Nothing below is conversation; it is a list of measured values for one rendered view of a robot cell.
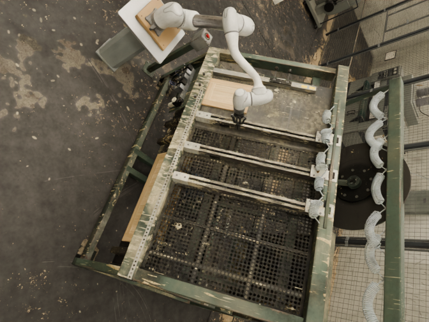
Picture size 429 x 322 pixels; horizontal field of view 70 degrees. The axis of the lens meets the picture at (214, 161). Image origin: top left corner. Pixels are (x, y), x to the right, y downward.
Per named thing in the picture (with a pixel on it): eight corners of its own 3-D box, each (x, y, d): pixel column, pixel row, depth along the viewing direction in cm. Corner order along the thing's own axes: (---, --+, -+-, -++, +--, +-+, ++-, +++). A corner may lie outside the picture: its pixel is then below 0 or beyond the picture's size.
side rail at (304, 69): (221, 57, 310) (221, 48, 300) (332, 76, 293) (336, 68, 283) (219, 61, 307) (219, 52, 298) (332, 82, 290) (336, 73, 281)
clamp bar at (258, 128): (198, 113, 270) (196, 95, 249) (337, 142, 252) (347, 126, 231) (195, 122, 265) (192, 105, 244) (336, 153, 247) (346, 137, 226)
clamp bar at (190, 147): (187, 143, 256) (184, 126, 235) (333, 176, 238) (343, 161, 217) (183, 153, 251) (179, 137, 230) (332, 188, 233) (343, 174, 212)
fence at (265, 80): (214, 70, 293) (214, 67, 290) (315, 89, 279) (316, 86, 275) (212, 74, 291) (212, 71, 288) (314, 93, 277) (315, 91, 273)
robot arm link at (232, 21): (234, 29, 212) (245, 32, 223) (230, 2, 211) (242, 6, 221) (219, 35, 221) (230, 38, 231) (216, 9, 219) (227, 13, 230)
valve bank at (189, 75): (175, 64, 300) (191, 55, 284) (185, 73, 309) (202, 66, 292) (157, 103, 278) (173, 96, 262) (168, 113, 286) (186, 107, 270)
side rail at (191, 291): (142, 270, 215) (138, 268, 205) (300, 318, 198) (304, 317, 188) (137, 282, 212) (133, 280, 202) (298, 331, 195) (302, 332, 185)
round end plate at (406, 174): (313, 147, 297) (408, 131, 243) (316, 151, 300) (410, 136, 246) (301, 226, 261) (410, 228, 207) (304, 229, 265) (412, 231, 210)
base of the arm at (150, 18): (142, 20, 251) (145, 17, 247) (154, 7, 263) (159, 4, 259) (156, 39, 260) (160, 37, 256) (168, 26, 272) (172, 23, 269)
